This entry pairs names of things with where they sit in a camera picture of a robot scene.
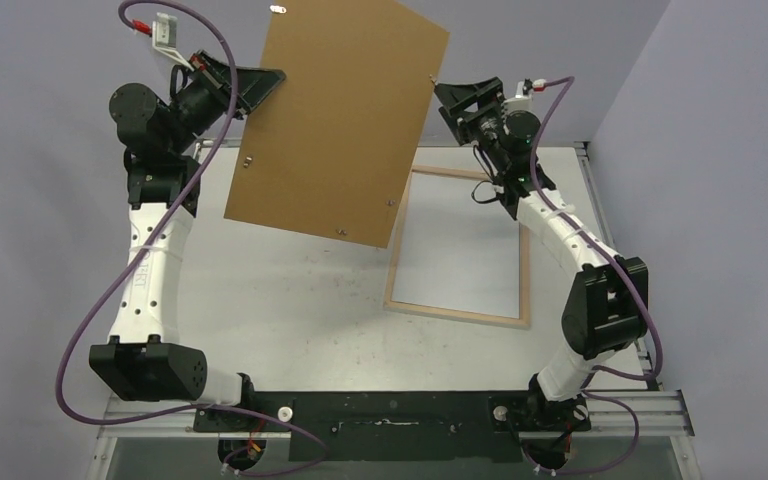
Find purple cable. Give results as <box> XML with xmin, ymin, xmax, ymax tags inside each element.
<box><xmin>55</xmin><ymin>0</ymin><xmax>329</xmax><ymax>478</ymax></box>
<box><xmin>529</xmin><ymin>76</ymin><xmax>665</xmax><ymax>477</ymax></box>

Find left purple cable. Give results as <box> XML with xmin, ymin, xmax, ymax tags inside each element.
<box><xmin>55</xmin><ymin>0</ymin><xmax>329</xmax><ymax>478</ymax></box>

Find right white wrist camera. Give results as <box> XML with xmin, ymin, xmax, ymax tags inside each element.
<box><xmin>502</xmin><ymin>79</ymin><xmax>547</xmax><ymax>114</ymax></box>

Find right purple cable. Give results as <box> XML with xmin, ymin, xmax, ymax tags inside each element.
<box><xmin>529</xmin><ymin>76</ymin><xmax>665</xmax><ymax>477</ymax></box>

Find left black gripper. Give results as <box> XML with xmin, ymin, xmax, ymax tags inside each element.
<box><xmin>168</xmin><ymin>49</ymin><xmax>287</xmax><ymax>155</ymax></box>

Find printed colour photo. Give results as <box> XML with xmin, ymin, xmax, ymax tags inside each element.
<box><xmin>390</xmin><ymin>173</ymin><xmax>524</xmax><ymax>321</ymax></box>

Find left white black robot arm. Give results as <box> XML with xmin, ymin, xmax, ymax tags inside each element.
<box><xmin>89</xmin><ymin>51</ymin><xmax>286</xmax><ymax>431</ymax></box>

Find brown cardboard backing board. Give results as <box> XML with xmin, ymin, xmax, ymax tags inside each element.
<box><xmin>224</xmin><ymin>1</ymin><xmax>449</xmax><ymax>248</ymax></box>

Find white wooden picture frame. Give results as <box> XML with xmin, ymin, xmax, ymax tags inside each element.
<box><xmin>382</xmin><ymin>163</ymin><xmax>532</xmax><ymax>331</ymax></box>

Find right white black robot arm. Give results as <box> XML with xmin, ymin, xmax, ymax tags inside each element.
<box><xmin>433</xmin><ymin>77</ymin><xmax>648</xmax><ymax>429</ymax></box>

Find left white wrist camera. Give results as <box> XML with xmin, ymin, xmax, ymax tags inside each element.
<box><xmin>150</xmin><ymin>12</ymin><xmax>192</xmax><ymax>70</ymax></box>

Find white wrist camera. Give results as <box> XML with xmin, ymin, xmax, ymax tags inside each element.
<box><xmin>150</xmin><ymin>12</ymin><xmax>192</xmax><ymax>70</ymax></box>
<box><xmin>502</xmin><ymin>79</ymin><xmax>547</xmax><ymax>114</ymax></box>

